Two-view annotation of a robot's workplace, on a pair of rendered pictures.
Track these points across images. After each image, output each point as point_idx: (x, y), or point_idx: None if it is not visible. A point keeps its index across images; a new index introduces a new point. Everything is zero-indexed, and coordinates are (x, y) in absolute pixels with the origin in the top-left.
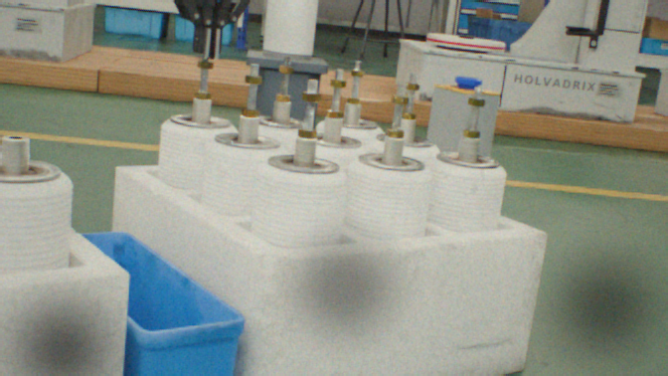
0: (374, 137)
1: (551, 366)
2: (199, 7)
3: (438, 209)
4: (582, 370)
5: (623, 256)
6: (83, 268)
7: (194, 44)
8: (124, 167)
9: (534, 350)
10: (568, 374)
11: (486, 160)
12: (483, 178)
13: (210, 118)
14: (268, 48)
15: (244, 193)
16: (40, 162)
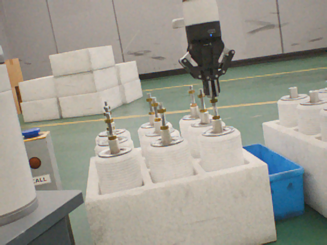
0: (124, 142)
1: (87, 216)
2: (214, 69)
3: None
4: (77, 216)
5: None
6: (275, 121)
7: (219, 88)
8: (261, 163)
9: (80, 224)
10: (86, 213)
11: (103, 133)
12: None
13: (211, 133)
14: (35, 191)
15: None
16: (287, 99)
